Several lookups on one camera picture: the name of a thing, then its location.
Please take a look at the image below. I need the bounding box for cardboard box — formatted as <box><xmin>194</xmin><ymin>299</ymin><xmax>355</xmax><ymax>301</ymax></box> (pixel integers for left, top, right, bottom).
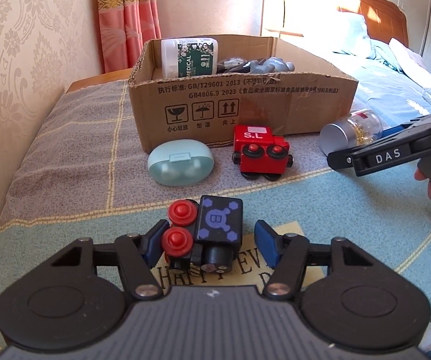
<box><xmin>128</xmin><ymin>34</ymin><xmax>358</xmax><ymax>153</ymax></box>

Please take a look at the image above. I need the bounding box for blue floral bed sheet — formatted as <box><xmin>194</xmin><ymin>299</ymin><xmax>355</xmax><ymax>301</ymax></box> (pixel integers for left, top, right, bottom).
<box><xmin>281</xmin><ymin>35</ymin><xmax>431</xmax><ymax>126</ymax></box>

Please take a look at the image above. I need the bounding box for wooden bed headboard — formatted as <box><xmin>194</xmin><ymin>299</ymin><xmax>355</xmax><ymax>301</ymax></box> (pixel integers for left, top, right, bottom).
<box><xmin>262</xmin><ymin>0</ymin><xmax>409</xmax><ymax>47</ymax></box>

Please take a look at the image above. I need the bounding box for white medical bottle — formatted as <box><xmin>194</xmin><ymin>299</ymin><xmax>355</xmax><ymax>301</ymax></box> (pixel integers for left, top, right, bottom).
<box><xmin>161</xmin><ymin>37</ymin><xmax>219</xmax><ymax>78</ymax></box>

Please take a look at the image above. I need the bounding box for checkered blanket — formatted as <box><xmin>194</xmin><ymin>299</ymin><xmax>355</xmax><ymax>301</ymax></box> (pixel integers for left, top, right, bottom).
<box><xmin>0</xmin><ymin>81</ymin><xmax>431</xmax><ymax>352</ymax></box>

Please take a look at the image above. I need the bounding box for pink curtain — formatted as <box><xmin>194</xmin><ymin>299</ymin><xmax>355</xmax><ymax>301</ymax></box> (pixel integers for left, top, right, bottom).
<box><xmin>97</xmin><ymin>0</ymin><xmax>161</xmax><ymax>72</ymax></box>

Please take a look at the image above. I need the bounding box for red toy train car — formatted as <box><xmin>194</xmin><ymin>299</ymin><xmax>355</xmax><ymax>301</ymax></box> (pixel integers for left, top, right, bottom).
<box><xmin>232</xmin><ymin>124</ymin><xmax>293</xmax><ymax>181</ymax></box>

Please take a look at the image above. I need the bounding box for glass jar silver lid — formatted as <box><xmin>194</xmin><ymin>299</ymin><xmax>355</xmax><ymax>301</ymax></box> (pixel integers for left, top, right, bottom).
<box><xmin>319</xmin><ymin>109</ymin><xmax>383</xmax><ymax>155</ymax></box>

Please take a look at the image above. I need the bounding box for grey rubber monster toy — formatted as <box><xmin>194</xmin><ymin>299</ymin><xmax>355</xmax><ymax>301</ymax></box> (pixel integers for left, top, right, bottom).
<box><xmin>250</xmin><ymin>57</ymin><xmax>295</xmax><ymax>74</ymax></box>

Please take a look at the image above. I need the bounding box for black blue toy train car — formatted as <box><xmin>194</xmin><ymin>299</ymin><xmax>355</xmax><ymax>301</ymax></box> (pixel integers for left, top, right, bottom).
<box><xmin>162</xmin><ymin>195</ymin><xmax>243</xmax><ymax>274</ymax></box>

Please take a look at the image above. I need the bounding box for blue pillow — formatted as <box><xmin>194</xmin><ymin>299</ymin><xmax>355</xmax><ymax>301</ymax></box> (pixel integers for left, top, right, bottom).
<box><xmin>332</xmin><ymin>12</ymin><xmax>374</xmax><ymax>59</ymax></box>

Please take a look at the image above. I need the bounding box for mint green earbud case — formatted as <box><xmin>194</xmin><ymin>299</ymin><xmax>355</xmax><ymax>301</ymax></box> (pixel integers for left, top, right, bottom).
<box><xmin>147</xmin><ymin>139</ymin><xmax>214</xmax><ymax>187</ymax></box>

